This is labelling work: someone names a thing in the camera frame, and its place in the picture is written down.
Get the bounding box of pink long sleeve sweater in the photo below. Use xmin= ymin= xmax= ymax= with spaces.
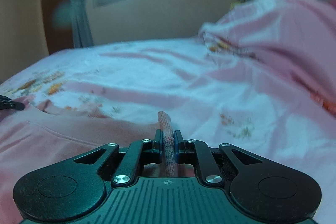
xmin=0 ymin=100 xmax=197 ymax=224

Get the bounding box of floral pink bed sheet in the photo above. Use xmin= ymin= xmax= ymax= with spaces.
xmin=1 ymin=39 xmax=335 ymax=223

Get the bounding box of brown wooden door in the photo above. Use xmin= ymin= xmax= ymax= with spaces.
xmin=41 ymin=0 xmax=74 ymax=54

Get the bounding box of pink blanket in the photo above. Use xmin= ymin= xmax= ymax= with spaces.
xmin=199 ymin=0 xmax=335 ymax=115

